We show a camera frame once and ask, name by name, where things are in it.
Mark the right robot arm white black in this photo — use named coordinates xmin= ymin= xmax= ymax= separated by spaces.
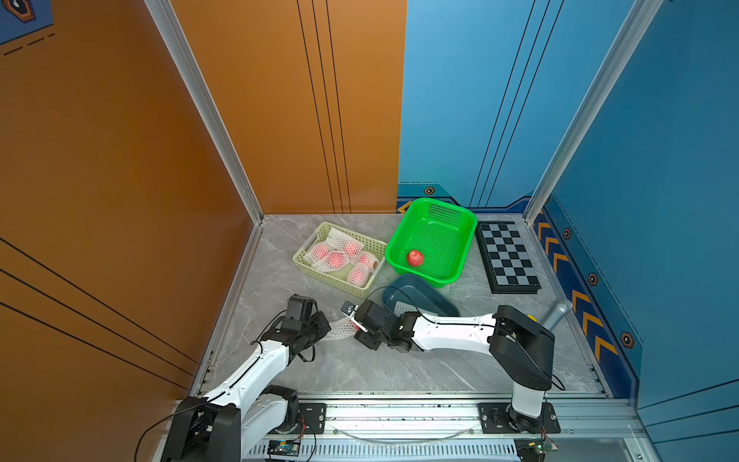
xmin=342 ymin=300 xmax=555 ymax=434

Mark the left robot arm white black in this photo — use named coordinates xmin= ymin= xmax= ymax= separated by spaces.
xmin=162 ymin=295 xmax=330 ymax=461

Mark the dark teal plastic tray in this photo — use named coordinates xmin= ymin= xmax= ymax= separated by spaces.
xmin=382 ymin=273 xmax=460 ymax=317

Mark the netted apple right of basket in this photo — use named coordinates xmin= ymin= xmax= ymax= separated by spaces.
xmin=346 ymin=250 xmax=379 ymax=288

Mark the cream perforated plastic basket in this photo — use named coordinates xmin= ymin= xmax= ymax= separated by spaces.
xmin=293 ymin=221 xmax=387 ymax=298

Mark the netted apple left of basket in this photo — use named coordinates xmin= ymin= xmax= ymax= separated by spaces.
xmin=303 ymin=242 xmax=333 ymax=266

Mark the left green circuit board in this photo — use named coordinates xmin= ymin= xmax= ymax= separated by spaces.
xmin=266 ymin=440 xmax=301 ymax=460

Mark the green circuit board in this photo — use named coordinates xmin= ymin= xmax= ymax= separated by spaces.
xmin=514 ymin=440 xmax=546 ymax=462
xmin=266 ymin=440 xmax=301 ymax=460

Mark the green plastic mesh basket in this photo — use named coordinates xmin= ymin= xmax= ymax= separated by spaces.
xmin=385 ymin=198 xmax=478 ymax=288

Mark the black white checkerboard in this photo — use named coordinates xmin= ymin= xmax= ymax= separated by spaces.
xmin=475 ymin=221 xmax=541 ymax=295

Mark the silver metal cylinder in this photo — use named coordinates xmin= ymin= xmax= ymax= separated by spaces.
xmin=541 ymin=300 xmax=573 ymax=331

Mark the right green circuit board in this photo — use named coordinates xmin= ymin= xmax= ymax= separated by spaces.
xmin=514 ymin=440 xmax=546 ymax=462

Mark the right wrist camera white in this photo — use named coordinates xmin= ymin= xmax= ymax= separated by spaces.
xmin=341 ymin=300 xmax=361 ymax=327

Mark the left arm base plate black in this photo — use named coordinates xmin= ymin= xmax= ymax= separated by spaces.
xmin=268 ymin=402 xmax=327 ymax=435

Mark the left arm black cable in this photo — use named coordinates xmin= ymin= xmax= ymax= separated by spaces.
xmin=134 ymin=397 xmax=221 ymax=462

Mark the aluminium front rail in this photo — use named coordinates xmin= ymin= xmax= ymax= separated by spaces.
xmin=161 ymin=392 xmax=648 ymax=443

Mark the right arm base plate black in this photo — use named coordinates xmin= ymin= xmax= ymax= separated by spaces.
xmin=477 ymin=402 xmax=561 ymax=435

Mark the left aluminium corner post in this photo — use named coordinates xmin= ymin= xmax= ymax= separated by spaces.
xmin=144 ymin=0 xmax=264 ymax=225

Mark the aluminium corner post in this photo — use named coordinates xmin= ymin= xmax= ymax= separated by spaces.
xmin=523 ymin=0 xmax=663 ymax=226
xmin=144 ymin=0 xmax=264 ymax=225

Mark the right aluminium corner post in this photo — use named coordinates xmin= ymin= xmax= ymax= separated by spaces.
xmin=523 ymin=0 xmax=663 ymax=226

